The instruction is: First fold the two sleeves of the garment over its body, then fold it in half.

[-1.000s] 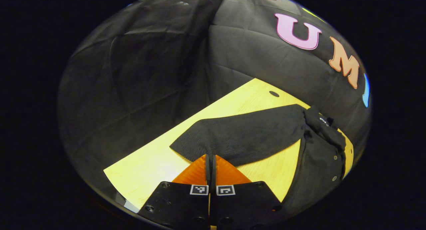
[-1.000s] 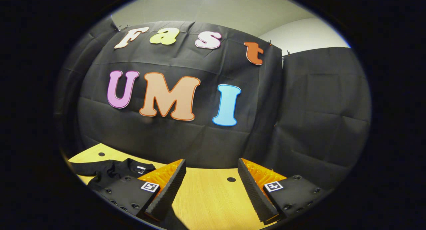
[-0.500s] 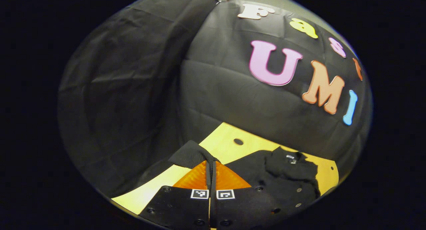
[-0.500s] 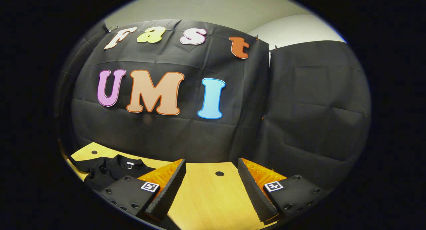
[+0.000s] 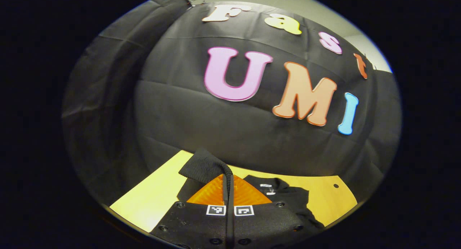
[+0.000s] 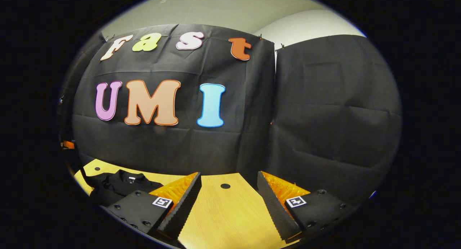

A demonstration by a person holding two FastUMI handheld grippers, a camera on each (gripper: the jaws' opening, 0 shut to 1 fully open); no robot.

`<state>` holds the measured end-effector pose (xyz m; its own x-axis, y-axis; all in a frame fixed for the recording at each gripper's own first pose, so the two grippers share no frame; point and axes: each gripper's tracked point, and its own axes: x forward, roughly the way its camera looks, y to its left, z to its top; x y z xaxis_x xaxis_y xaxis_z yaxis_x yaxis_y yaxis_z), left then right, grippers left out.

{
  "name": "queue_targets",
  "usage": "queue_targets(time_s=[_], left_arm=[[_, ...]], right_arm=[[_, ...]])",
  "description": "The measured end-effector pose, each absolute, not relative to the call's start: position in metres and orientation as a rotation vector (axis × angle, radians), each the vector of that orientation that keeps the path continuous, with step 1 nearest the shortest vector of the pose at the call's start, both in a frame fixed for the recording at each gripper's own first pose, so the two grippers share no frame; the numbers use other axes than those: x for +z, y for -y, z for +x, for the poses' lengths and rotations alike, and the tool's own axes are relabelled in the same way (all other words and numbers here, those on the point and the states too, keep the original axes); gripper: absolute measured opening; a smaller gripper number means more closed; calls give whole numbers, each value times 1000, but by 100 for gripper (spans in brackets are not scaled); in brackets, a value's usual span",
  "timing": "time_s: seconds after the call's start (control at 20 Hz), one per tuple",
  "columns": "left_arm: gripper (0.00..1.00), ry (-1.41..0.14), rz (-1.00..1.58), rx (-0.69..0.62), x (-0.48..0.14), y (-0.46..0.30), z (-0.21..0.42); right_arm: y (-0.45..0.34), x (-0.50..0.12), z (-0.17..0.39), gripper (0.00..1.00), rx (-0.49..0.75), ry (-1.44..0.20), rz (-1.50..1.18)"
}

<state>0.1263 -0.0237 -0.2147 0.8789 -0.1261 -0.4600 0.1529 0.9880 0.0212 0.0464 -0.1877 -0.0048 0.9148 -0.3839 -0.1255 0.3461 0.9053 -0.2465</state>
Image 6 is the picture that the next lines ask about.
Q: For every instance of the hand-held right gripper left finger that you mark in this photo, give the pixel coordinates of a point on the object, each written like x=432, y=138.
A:
x=185, y=205

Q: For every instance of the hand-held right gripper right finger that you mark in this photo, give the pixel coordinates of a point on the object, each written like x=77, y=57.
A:
x=272, y=205

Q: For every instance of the black buttoned shirt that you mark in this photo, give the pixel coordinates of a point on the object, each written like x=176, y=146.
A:
x=115, y=187

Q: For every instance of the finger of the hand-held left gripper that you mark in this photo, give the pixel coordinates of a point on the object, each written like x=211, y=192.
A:
x=67, y=145

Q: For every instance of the black backdrop cloth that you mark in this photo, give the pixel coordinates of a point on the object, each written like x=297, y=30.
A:
x=223, y=148

